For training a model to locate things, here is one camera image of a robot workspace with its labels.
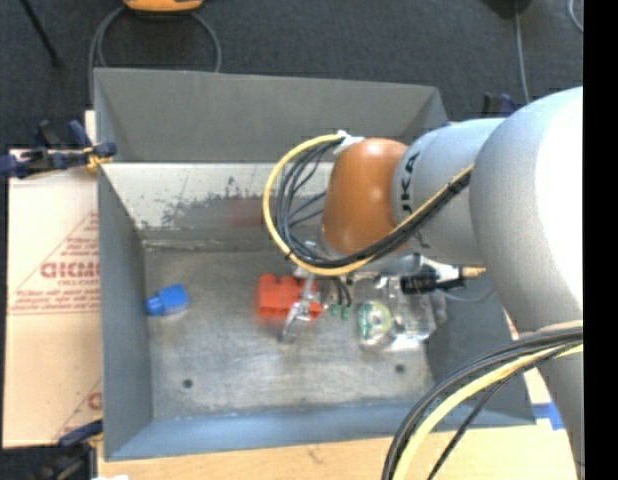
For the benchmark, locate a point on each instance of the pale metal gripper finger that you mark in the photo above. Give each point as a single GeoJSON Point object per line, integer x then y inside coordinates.
{"type": "Point", "coordinates": [295, 325]}
{"type": "Point", "coordinates": [309, 295]}

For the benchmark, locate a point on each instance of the red-orange toy brick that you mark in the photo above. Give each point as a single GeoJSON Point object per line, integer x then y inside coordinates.
{"type": "Point", "coordinates": [276, 298]}

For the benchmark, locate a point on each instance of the grey metal bin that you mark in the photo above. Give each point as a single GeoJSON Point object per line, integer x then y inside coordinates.
{"type": "Point", "coordinates": [229, 358]}

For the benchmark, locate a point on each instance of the blue rounded block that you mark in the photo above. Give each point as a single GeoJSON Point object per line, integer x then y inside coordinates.
{"type": "Point", "coordinates": [166, 299]}

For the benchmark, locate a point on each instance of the brown cardboard board, red print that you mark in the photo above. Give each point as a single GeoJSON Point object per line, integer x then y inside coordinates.
{"type": "Point", "coordinates": [49, 348]}

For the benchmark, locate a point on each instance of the black cylinder on white bracket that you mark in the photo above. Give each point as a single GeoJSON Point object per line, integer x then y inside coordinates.
{"type": "Point", "coordinates": [419, 283]}

